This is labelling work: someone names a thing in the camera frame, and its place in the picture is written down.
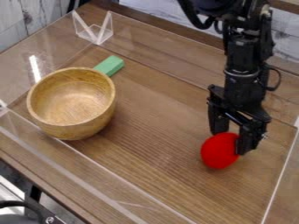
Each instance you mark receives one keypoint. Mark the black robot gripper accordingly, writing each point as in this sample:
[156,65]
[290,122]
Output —
[236,103]

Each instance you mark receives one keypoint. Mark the red plush strawberry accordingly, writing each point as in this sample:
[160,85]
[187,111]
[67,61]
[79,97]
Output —
[217,150]

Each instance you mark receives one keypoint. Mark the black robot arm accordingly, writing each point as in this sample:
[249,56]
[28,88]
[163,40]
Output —
[243,21]

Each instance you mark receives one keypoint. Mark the green rectangular block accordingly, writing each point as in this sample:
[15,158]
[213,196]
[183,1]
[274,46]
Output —
[109,65]

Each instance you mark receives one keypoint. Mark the wooden bowl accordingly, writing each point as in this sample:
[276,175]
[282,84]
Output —
[71,103]

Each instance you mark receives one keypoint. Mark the clear acrylic corner bracket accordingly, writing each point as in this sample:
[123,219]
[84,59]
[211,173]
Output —
[96,34]

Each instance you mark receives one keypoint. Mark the black metal table bracket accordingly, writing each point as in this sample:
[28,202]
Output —
[45,216]

